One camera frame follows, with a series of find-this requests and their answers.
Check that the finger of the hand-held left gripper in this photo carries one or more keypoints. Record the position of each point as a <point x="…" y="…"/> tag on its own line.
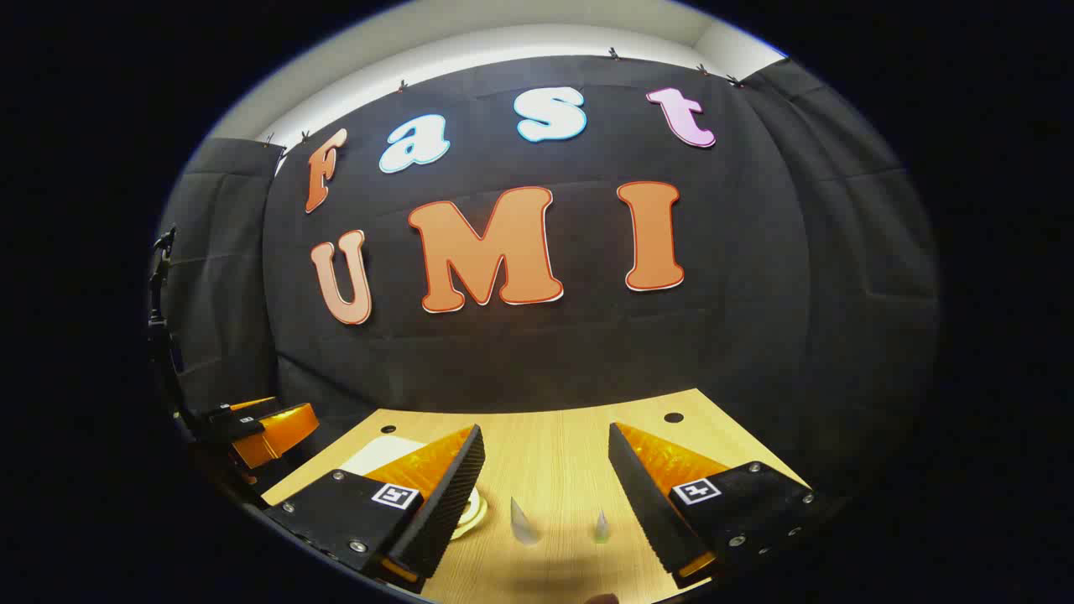
<point x="281" y="432"/>
<point x="243" y="411"/>

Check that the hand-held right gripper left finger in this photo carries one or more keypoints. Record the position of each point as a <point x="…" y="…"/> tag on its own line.
<point x="445" y="503"/>

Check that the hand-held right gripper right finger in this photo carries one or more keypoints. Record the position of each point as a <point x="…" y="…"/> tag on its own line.
<point x="646" y="495"/>

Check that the cream yellow-trimmed suitcase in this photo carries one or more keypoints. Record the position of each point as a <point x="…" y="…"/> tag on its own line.
<point x="382" y="455"/>

